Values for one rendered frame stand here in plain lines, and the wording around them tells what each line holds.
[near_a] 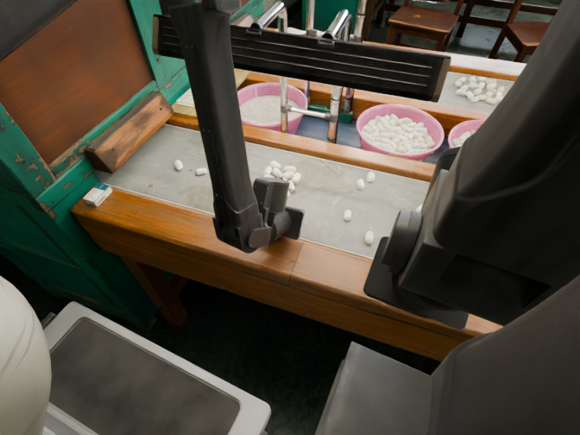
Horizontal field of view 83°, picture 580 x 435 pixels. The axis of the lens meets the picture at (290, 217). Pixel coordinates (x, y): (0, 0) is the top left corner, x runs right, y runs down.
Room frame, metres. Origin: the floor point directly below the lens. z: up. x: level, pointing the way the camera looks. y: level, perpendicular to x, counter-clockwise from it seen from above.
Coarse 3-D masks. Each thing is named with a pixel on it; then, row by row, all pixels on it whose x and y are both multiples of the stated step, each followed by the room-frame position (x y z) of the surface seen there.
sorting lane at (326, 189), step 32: (160, 128) 0.91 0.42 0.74; (128, 160) 0.75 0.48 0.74; (160, 160) 0.75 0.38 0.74; (192, 160) 0.75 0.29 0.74; (256, 160) 0.75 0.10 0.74; (288, 160) 0.75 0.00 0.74; (320, 160) 0.75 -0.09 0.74; (160, 192) 0.61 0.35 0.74; (192, 192) 0.61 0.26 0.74; (320, 192) 0.61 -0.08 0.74; (352, 192) 0.61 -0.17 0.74; (384, 192) 0.61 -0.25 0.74; (416, 192) 0.61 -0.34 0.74; (320, 224) 0.50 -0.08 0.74; (352, 224) 0.50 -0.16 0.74; (384, 224) 0.50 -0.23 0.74
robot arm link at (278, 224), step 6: (270, 216) 0.39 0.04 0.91; (276, 216) 0.42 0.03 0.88; (270, 222) 0.38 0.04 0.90; (276, 222) 0.39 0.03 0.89; (282, 222) 0.41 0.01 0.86; (276, 228) 0.38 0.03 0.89; (282, 228) 0.40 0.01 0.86; (270, 234) 0.37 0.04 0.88; (276, 234) 0.37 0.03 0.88; (270, 240) 0.36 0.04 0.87
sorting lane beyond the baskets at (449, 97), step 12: (456, 72) 1.27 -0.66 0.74; (324, 84) 1.19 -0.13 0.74; (444, 84) 1.19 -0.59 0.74; (504, 84) 1.19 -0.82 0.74; (444, 96) 1.10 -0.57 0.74; (456, 96) 1.10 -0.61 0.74; (492, 96) 1.10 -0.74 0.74; (468, 108) 1.02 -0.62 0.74; (480, 108) 1.02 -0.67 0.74; (492, 108) 1.02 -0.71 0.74
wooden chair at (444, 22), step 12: (408, 0) 2.91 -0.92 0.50; (396, 12) 2.77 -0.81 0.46; (408, 12) 2.78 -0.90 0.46; (420, 12) 2.78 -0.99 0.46; (432, 12) 2.77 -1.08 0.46; (444, 12) 2.77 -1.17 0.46; (456, 12) 2.73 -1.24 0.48; (396, 24) 2.58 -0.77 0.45; (408, 24) 2.54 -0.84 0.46; (420, 24) 2.54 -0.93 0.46; (432, 24) 2.55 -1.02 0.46; (444, 24) 2.54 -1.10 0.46; (420, 36) 2.51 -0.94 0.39; (432, 36) 2.47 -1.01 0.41; (444, 36) 2.43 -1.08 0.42; (420, 48) 2.84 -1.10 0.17; (444, 48) 2.70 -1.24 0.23
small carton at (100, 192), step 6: (96, 186) 0.59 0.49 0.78; (102, 186) 0.59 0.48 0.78; (108, 186) 0.59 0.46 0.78; (90, 192) 0.57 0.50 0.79; (96, 192) 0.57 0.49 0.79; (102, 192) 0.57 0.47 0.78; (108, 192) 0.58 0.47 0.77; (84, 198) 0.55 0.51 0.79; (90, 198) 0.55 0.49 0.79; (96, 198) 0.55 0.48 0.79; (102, 198) 0.56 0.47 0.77; (90, 204) 0.55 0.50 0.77; (96, 204) 0.54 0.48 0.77
